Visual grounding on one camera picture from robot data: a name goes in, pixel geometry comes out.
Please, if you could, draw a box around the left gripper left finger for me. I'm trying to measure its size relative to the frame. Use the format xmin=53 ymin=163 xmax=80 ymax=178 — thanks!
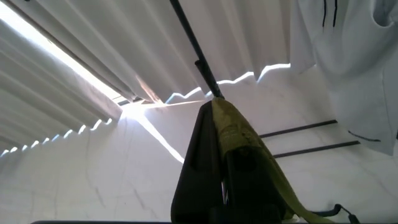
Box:
xmin=170 ymin=101 xmax=225 ymax=223

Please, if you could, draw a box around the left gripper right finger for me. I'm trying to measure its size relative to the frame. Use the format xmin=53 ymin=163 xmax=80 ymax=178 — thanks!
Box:
xmin=222 ymin=146 xmax=289 ymax=223

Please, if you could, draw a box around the green garment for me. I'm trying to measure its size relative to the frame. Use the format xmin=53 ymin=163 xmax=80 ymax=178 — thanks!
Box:
xmin=210 ymin=96 xmax=337 ymax=224

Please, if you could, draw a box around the black clothes rack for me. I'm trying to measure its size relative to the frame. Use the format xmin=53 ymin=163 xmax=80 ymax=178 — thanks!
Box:
xmin=169 ymin=0 xmax=362 ymax=159

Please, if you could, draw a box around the white curtain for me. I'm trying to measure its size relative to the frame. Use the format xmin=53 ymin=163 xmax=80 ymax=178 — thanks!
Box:
xmin=0 ymin=18 xmax=123 ymax=154
xmin=4 ymin=0 xmax=292 ymax=104

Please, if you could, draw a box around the black cable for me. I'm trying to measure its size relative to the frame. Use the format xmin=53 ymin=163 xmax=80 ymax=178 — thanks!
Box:
xmin=310 ymin=203 xmax=361 ymax=224

